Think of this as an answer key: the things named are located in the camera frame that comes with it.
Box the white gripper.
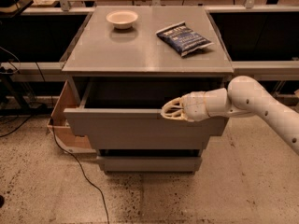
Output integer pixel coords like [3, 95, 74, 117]
[161, 91, 209, 122]

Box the grey top drawer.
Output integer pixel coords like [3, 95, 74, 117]
[64, 77, 228, 156]

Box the grey drawer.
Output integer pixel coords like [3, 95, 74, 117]
[96, 156, 202, 173]
[64, 77, 228, 156]

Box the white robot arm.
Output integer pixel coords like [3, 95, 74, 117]
[161, 76, 299, 154]

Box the grey drawer cabinet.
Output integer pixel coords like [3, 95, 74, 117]
[61, 5, 235, 175]

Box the grey bottom drawer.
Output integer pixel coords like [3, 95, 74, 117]
[96, 156, 202, 173]

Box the blue chip bag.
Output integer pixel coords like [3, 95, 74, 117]
[156, 21, 212, 57]

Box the white ceramic bowl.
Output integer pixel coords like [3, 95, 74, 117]
[106, 10, 138, 30]

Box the brown cardboard box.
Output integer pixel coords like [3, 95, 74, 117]
[46, 79, 96, 155]

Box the black floor cable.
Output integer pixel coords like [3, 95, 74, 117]
[50, 119, 110, 224]

